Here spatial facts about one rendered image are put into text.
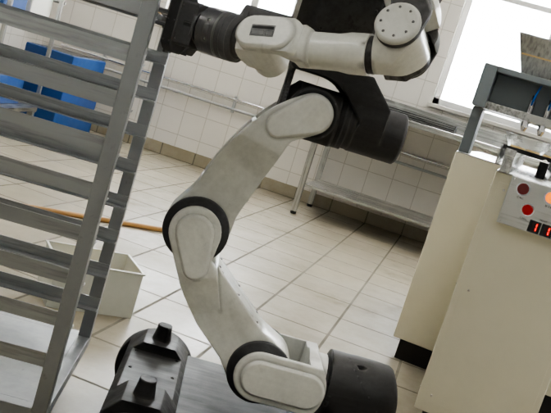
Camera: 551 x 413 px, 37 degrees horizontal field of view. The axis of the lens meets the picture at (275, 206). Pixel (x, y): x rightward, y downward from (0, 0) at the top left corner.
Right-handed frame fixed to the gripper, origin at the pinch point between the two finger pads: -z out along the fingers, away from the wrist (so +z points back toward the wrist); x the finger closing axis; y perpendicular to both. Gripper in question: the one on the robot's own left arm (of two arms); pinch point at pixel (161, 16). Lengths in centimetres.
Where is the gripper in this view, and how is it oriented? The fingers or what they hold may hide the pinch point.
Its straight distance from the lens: 163.9
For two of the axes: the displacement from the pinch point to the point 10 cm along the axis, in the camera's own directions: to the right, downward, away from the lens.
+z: 8.4, 3.3, -4.2
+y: -4.5, 0.1, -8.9
